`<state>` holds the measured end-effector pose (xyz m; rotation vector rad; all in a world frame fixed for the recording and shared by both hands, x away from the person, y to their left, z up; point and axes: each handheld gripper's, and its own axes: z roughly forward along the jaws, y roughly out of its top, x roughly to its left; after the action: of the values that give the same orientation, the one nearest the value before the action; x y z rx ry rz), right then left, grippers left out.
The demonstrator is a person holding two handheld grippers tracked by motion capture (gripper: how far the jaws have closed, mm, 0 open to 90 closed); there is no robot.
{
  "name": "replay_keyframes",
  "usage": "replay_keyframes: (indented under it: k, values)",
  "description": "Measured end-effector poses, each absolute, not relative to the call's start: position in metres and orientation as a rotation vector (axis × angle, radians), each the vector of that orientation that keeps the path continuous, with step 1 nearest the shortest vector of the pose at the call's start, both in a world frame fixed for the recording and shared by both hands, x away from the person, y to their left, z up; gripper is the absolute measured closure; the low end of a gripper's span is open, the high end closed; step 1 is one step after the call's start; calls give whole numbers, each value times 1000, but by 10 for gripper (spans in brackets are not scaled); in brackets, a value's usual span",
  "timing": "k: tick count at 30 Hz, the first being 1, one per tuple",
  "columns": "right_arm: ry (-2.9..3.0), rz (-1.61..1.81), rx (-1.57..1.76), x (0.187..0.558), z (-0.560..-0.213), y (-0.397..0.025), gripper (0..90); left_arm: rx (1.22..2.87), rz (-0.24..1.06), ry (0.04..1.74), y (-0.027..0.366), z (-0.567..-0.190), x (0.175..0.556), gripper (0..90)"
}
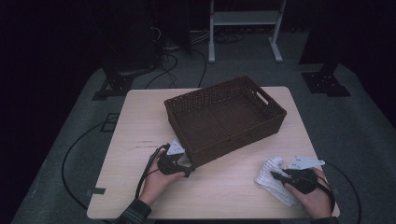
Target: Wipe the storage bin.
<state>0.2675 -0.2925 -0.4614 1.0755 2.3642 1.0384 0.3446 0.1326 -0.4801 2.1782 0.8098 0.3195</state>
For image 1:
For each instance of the black tape square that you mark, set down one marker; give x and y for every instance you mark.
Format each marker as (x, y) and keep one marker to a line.
(101, 126)

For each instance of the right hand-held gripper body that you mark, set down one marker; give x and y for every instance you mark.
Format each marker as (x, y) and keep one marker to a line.
(305, 182)

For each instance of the white waffle cloth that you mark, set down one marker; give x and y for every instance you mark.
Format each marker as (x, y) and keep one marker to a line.
(271, 183)

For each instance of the person's right hand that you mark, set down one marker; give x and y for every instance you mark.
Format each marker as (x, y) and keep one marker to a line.
(317, 202)

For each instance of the black stand base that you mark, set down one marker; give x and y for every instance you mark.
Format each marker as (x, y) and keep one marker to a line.
(116, 85)
(323, 83)

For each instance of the brown woven basket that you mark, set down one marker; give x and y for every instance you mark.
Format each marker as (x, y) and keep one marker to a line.
(224, 121)

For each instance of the white metal stand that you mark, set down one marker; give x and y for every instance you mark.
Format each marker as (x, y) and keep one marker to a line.
(243, 18)

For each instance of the grey tape strip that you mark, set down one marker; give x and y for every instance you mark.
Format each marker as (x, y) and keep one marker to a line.
(96, 191)

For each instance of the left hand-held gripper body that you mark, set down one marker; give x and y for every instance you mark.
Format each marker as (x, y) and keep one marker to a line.
(168, 166)

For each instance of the person's left hand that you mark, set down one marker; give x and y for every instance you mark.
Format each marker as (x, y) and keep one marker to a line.
(155, 186)

